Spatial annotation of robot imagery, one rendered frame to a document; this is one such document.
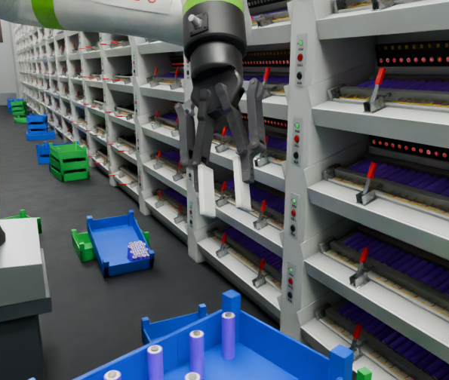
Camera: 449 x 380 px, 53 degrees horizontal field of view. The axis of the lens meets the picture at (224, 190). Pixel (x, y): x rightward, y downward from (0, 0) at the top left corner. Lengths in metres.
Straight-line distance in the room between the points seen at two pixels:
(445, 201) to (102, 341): 1.01
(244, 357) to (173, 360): 0.10
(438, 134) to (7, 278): 0.92
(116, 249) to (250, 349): 1.34
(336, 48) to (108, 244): 1.25
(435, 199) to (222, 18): 0.56
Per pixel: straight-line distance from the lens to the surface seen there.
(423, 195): 1.00
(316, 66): 1.13
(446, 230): 0.92
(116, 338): 1.46
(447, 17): 0.89
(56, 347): 1.47
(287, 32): 1.23
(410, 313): 1.03
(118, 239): 2.00
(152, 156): 2.43
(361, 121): 1.01
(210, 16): 0.66
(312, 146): 1.15
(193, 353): 0.59
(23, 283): 1.11
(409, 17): 0.94
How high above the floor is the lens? 0.79
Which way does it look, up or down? 15 degrees down
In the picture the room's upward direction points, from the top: straight up
